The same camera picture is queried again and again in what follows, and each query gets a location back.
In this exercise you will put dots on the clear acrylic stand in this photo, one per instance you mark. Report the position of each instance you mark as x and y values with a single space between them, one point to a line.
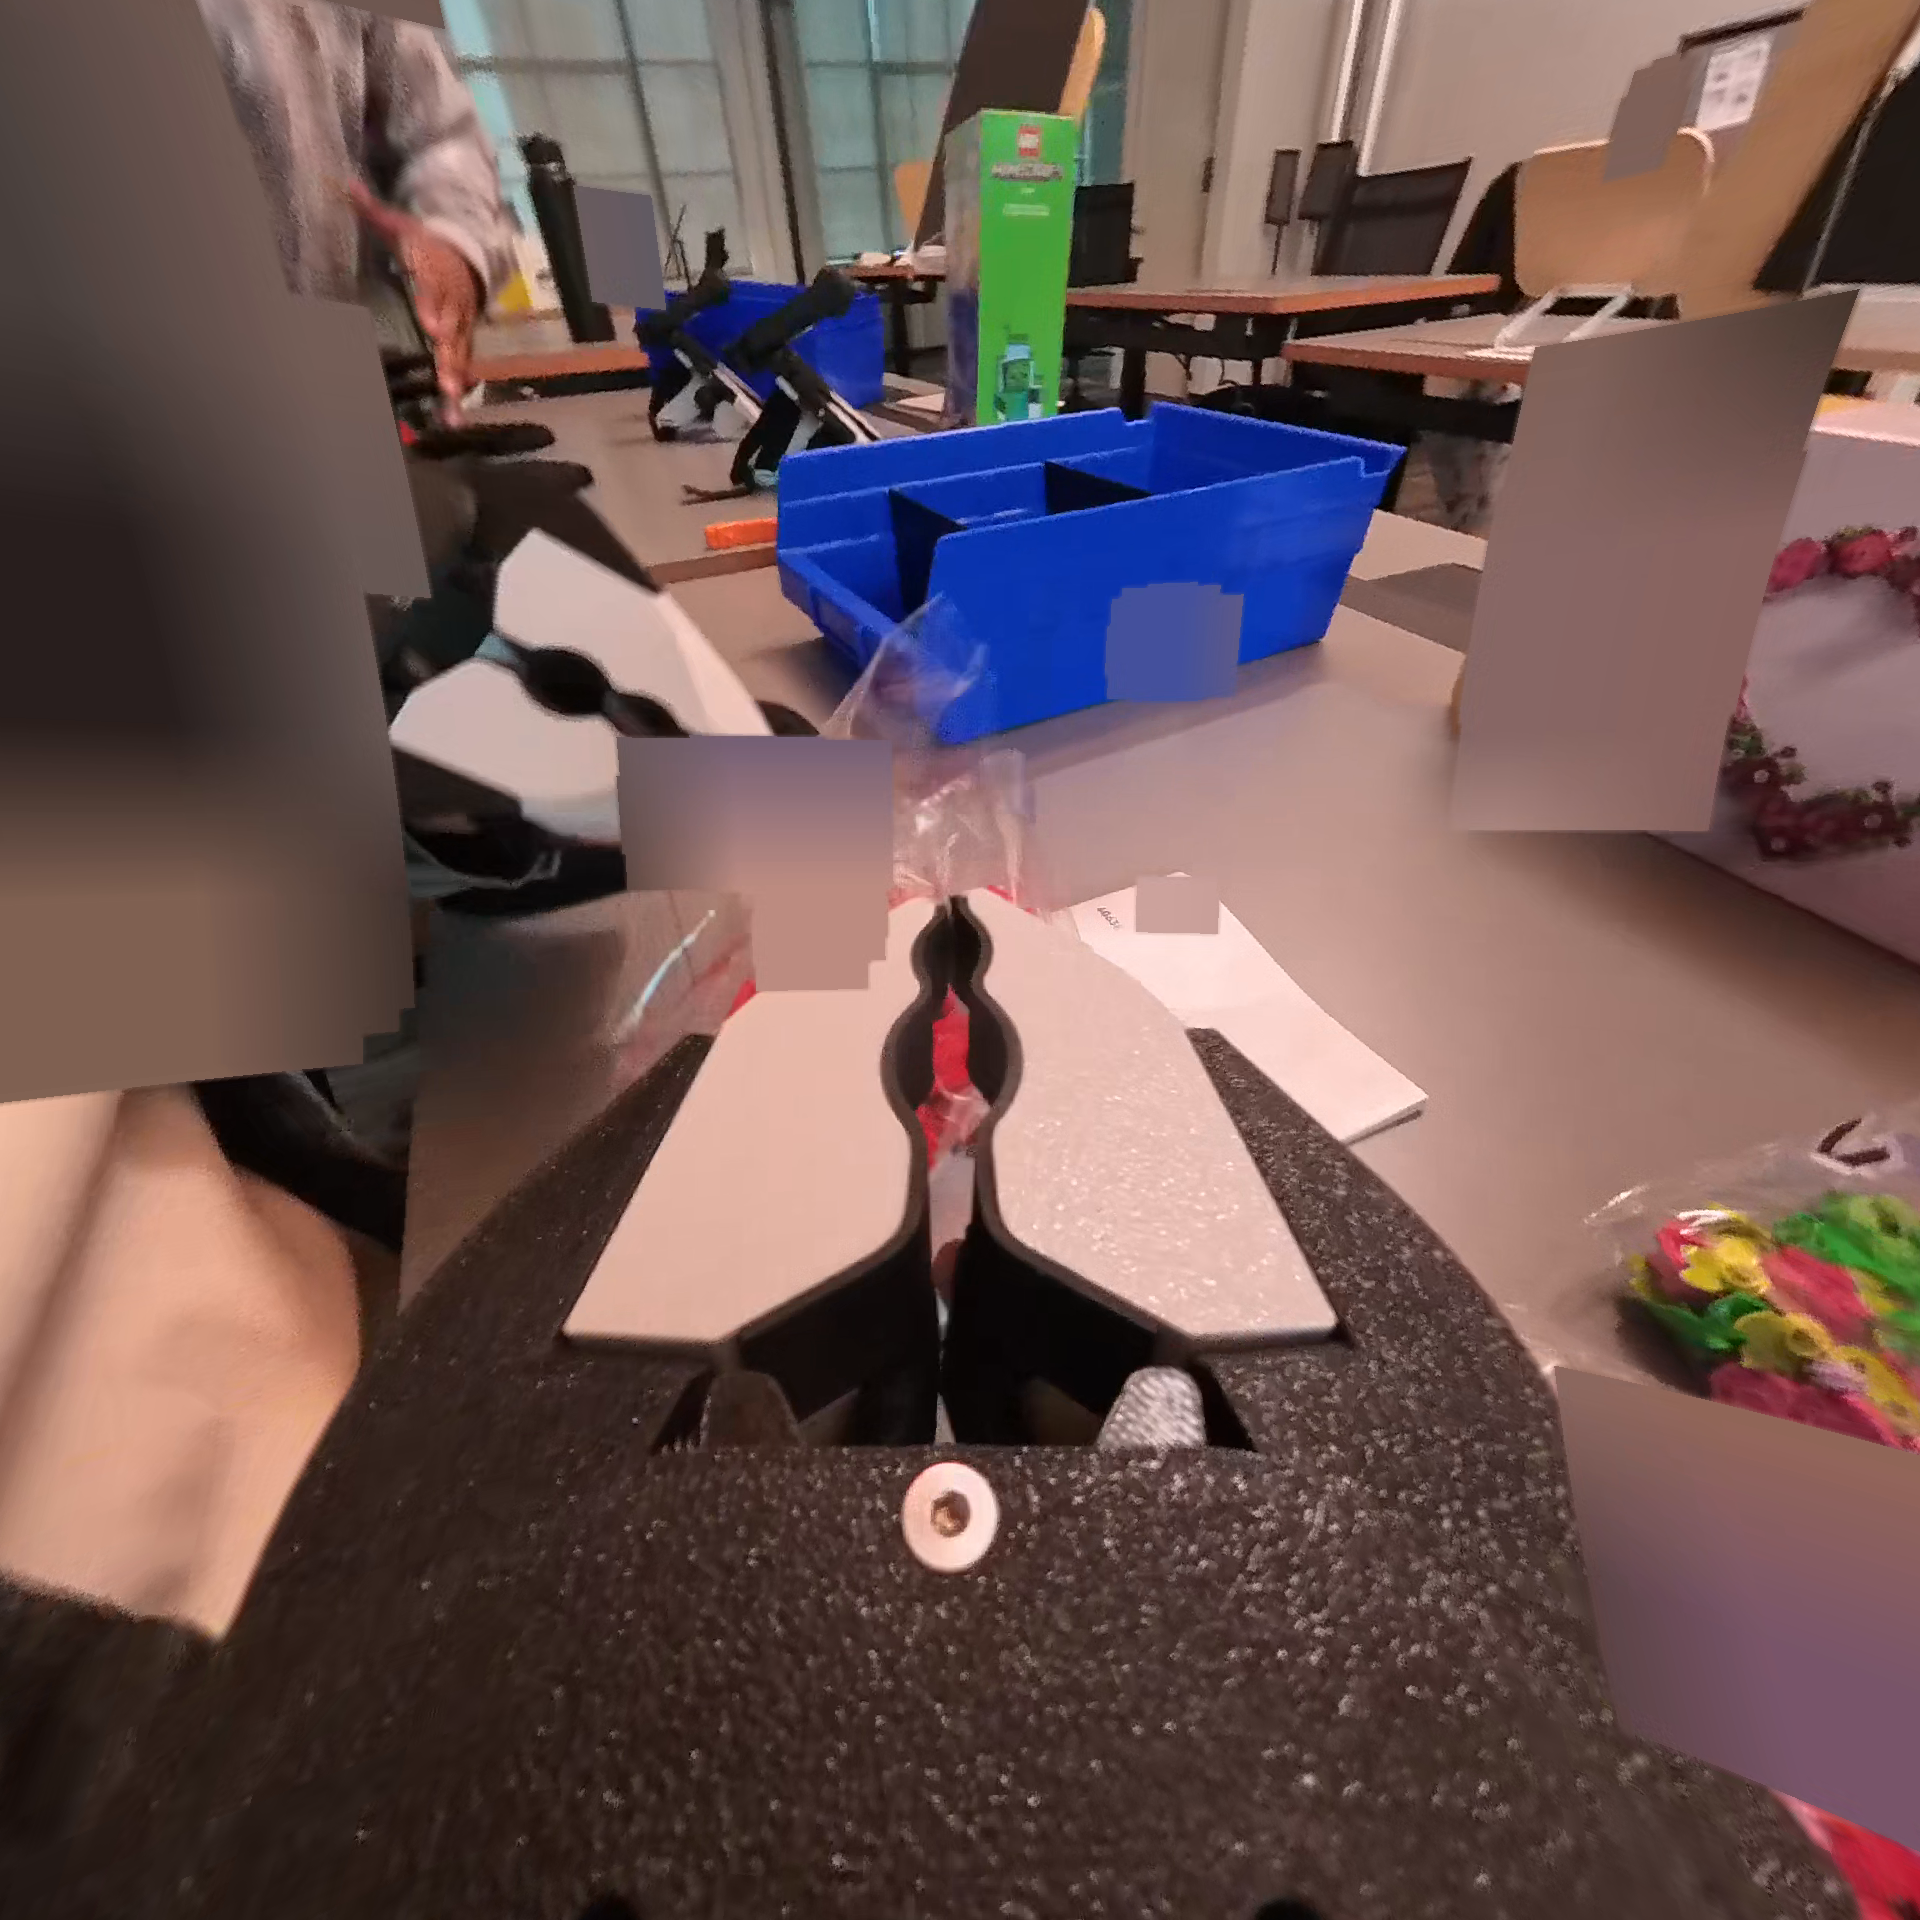
1568 316

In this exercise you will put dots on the clear bag of red pieces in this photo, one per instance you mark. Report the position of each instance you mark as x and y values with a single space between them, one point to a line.
960 840

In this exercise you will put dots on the person's cream shirt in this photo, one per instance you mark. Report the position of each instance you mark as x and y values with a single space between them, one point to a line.
149 1320

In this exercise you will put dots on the brown board with white label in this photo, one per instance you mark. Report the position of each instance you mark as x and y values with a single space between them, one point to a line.
1800 150

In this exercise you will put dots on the brown top office desk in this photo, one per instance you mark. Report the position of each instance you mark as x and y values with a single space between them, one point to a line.
1424 349
1276 294

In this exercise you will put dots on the black water bottle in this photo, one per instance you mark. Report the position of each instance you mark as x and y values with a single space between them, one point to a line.
570 240

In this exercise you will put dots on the clear bag of colourful pieces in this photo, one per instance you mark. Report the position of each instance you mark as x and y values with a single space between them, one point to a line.
1769 1290

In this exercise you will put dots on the green cardboard box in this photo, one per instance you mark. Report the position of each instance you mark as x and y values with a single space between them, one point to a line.
1026 271

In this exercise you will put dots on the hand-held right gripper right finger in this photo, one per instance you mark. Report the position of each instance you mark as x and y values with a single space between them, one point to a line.
1154 1200

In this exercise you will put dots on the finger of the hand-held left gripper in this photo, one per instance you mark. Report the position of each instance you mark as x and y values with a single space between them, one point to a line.
509 751
629 645

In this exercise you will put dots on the small orange tool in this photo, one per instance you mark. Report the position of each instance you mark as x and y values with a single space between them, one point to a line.
744 534

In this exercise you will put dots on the black hand-held device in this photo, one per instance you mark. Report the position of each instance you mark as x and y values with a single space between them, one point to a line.
802 389
705 345

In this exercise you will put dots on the plain wooden board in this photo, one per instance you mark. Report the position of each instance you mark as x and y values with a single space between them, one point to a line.
1604 212

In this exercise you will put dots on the white instruction booklet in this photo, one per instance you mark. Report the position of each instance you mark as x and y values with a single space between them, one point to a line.
1289 1036

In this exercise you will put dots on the blue plastic bin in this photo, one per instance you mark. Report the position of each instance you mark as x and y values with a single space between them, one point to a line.
840 340
1050 629

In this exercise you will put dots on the small black framed board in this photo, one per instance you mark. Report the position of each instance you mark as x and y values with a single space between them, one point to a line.
1329 182
1283 184

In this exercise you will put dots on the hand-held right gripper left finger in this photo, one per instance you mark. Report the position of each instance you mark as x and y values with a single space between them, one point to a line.
749 1200

